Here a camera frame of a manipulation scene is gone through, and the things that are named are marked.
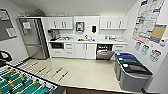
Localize foosball table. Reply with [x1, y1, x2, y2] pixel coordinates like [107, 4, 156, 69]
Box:
[0, 58, 69, 94]

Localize yellow notice board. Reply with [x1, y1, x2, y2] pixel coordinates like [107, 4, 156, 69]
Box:
[149, 23, 168, 44]

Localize black built-in microwave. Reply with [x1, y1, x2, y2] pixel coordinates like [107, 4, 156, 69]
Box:
[50, 42, 65, 50]

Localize grey bin with blue lid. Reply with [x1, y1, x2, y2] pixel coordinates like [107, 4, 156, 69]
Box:
[114, 52, 138, 79]

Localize white paper on refrigerator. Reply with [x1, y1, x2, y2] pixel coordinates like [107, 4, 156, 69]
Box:
[22, 21, 32, 30]

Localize grey bulletin board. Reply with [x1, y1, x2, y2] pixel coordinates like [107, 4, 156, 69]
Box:
[0, 19, 18, 43]

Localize stainless steel dishwasher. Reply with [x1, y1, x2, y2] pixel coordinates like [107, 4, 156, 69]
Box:
[95, 43, 114, 62]

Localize black wall soap dispenser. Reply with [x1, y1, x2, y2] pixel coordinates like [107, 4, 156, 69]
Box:
[91, 25, 98, 34]

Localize large colourful wall poster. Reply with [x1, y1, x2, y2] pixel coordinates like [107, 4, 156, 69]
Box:
[132, 0, 166, 43]

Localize white drawer unit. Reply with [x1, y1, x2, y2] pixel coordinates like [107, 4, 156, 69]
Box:
[63, 42, 76, 58]
[112, 43, 128, 54]

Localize stainless steel refrigerator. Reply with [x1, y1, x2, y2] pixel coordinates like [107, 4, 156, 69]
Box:
[17, 17, 50, 60]

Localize chrome faucet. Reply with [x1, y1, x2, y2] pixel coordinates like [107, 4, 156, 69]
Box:
[83, 34, 89, 41]

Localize steel paper towel dispenser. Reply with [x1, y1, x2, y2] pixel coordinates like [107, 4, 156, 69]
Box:
[75, 21, 86, 33]

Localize white wall cabinet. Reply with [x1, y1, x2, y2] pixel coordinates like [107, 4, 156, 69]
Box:
[48, 16, 74, 30]
[99, 15, 129, 30]

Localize white two-door sink cabinet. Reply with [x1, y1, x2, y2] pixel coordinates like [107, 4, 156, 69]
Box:
[73, 42, 98, 60]

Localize white drawer under microwave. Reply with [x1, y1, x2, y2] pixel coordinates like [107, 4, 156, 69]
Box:
[50, 48, 65, 58]

